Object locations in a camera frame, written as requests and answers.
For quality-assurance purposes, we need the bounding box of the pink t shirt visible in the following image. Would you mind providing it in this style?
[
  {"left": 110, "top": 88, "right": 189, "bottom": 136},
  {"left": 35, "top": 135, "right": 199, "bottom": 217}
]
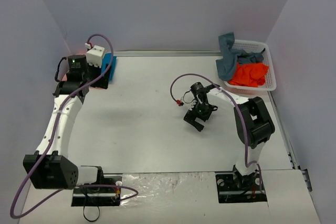
[{"left": 61, "top": 73, "right": 67, "bottom": 81}]

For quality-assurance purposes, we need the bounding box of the teal blue t shirt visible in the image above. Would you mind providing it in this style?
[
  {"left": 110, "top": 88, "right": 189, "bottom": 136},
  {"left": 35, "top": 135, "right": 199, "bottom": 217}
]
[{"left": 101, "top": 52, "right": 117, "bottom": 82}]

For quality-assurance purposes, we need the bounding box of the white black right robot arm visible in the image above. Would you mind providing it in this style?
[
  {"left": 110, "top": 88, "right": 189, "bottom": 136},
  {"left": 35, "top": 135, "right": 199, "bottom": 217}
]
[{"left": 178, "top": 82, "right": 275, "bottom": 189}]

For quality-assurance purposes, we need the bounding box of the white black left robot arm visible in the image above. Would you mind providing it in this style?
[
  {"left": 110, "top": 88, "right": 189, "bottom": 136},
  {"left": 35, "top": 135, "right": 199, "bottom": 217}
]
[{"left": 23, "top": 53, "right": 110, "bottom": 191}]

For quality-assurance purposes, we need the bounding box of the grey t shirt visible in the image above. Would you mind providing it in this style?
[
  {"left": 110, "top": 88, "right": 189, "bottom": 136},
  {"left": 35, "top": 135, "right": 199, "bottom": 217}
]
[{"left": 216, "top": 32, "right": 266, "bottom": 81}]

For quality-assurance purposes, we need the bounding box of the orange t shirt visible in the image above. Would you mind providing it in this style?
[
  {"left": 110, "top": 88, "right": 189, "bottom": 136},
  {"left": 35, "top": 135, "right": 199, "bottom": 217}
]
[{"left": 228, "top": 63, "right": 269, "bottom": 88}]

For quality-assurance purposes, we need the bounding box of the white plastic laundry basket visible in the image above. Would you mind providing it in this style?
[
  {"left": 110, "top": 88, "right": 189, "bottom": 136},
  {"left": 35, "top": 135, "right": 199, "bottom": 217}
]
[{"left": 224, "top": 39, "right": 277, "bottom": 93}]

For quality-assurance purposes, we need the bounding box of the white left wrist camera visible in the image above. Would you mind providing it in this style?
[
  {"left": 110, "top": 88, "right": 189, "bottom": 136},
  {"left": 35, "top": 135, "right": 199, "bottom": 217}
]
[{"left": 85, "top": 43, "right": 106, "bottom": 68}]

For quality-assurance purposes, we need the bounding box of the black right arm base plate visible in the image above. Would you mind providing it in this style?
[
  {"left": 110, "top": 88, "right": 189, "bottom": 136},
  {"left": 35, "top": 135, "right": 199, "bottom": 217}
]
[{"left": 215, "top": 171, "right": 267, "bottom": 204}]

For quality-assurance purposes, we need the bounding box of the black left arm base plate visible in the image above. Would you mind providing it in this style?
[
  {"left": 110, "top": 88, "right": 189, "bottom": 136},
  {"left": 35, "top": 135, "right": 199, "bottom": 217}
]
[{"left": 71, "top": 187, "right": 121, "bottom": 207}]

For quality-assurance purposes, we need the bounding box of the thin black cable loop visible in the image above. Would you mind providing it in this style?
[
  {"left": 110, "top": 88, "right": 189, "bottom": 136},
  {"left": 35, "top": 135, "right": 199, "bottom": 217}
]
[{"left": 82, "top": 204, "right": 101, "bottom": 221}]

